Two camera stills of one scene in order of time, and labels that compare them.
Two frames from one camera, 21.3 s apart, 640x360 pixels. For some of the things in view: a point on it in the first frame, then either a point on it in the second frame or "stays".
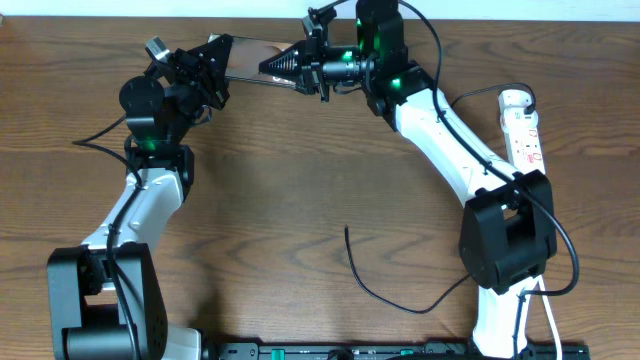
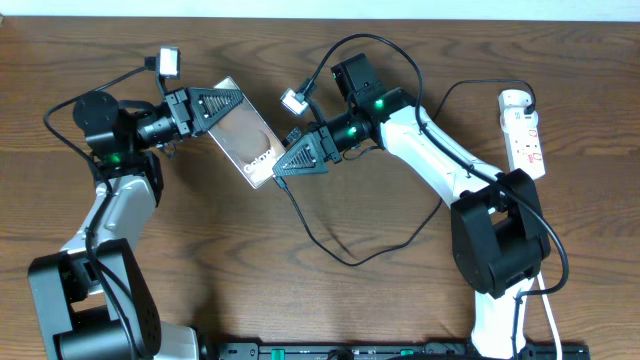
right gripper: (294, 60) → (318, 146)
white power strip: (520, 130) stays
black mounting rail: (431, 349) stays
